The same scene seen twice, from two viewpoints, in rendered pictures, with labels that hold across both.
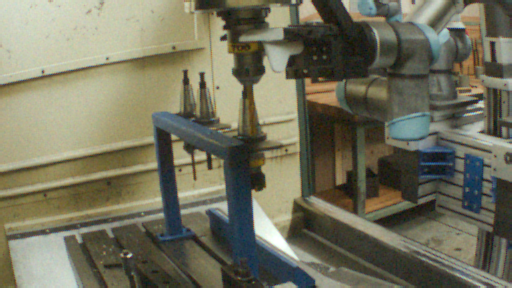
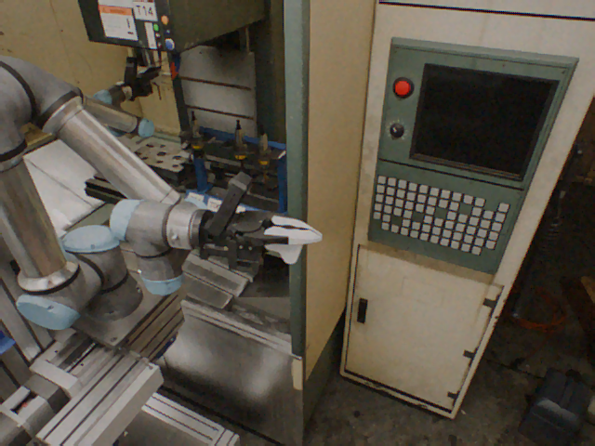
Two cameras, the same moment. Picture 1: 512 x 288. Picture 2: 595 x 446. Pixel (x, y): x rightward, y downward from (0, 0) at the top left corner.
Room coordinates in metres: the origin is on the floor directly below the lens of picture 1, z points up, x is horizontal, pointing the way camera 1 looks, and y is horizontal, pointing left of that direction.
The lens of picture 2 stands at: (2.65, -0.71, 2.01)
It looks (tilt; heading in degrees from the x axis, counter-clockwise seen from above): 38 degrees down; 141
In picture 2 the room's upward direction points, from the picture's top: straight up
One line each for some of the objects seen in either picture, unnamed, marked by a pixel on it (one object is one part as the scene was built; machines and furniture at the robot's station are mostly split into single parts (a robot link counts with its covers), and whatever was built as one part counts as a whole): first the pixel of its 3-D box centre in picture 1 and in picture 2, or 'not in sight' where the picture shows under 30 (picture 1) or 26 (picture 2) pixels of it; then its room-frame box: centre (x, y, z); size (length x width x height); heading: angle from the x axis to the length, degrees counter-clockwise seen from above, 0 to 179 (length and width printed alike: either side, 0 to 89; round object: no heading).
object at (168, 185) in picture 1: (168, 182); (283, 183); (1.39, 0.23, 1.05); 0.10 x 0.05 x 0.30; 115
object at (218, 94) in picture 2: not in sight; (218, 96); (0.57, 0.40, 1.16); 0.48 x 0.05 x 0.51; 25
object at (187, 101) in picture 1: (187, 98); (263, 141); (1.36, 0.15, 1.26); 0.04 x 0.04 x 0.07
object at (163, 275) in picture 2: (389, 8); (164, 258); (2.01, -0.53, 1.46); 0.11 x 0.08 x 0.11; 129
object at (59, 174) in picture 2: not in sight; (90, 172); (0.16, -0.29, 0.75); 0.89 x 0.67 x 0.26; 115
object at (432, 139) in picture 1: (438, 123); (122, 322); (1.73, -0.61, 1.07); 0.40 x 0.13 x 0.09; 115
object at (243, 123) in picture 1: (248, 116); (194, 126); (1.06, 0.01, 1.26); 0.04 x 0.04 x 0.07
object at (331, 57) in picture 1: (328, 49); (136, 85); (0.81, -0.11, 1.39); 0.12 x 0.08 x 0.09; 115
